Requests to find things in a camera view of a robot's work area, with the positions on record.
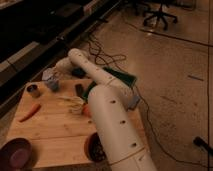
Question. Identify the white transparent gripper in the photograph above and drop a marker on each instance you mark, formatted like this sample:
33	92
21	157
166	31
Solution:
57	72

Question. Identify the black object on floor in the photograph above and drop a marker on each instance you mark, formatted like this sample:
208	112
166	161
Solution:
201	143

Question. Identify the blue sponge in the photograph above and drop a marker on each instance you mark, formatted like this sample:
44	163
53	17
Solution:
134	102

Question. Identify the banana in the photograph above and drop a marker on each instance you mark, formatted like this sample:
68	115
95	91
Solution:
75	100

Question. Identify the blue-grey towel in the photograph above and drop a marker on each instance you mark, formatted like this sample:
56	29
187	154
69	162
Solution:
49	75

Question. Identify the purple bowl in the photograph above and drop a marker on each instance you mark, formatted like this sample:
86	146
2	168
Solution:
15	154

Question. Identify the brown bowl with contents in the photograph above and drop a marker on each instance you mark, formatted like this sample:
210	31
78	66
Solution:
93	148

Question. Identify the green plastic tray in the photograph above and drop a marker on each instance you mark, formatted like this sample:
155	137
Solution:
128	79

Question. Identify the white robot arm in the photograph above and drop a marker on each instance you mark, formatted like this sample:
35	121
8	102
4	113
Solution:
109	102

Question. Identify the black office chair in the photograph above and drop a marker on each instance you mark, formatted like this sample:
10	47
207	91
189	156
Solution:
160	14

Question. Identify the translucent blue plastic cup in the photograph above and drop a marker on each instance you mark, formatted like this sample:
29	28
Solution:
52	84

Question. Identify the orange round fruit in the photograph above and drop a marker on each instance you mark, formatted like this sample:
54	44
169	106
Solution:
86	111

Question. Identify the black power adapter box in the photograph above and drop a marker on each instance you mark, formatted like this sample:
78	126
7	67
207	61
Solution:
78	72

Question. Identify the orange carrot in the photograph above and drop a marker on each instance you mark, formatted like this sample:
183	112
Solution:
34	109

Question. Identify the small black rectangular block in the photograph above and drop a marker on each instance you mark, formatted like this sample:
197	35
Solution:
79	90

